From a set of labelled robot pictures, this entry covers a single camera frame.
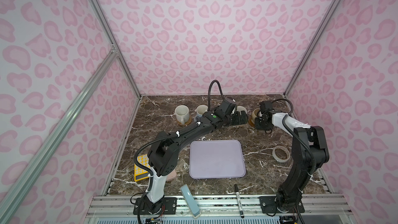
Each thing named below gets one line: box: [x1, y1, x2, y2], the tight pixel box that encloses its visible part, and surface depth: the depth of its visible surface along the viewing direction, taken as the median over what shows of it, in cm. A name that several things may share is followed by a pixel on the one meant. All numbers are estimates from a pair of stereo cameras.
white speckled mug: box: [174, 104, 190, 125], surface depth 103 cm
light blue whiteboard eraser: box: [180, 183, 202, 219], surface depth 77 cm
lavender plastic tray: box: [189, 139, 247, 179], surface depth 90 cm
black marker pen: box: [234, 183, 245, 219], surface depth 75 cm
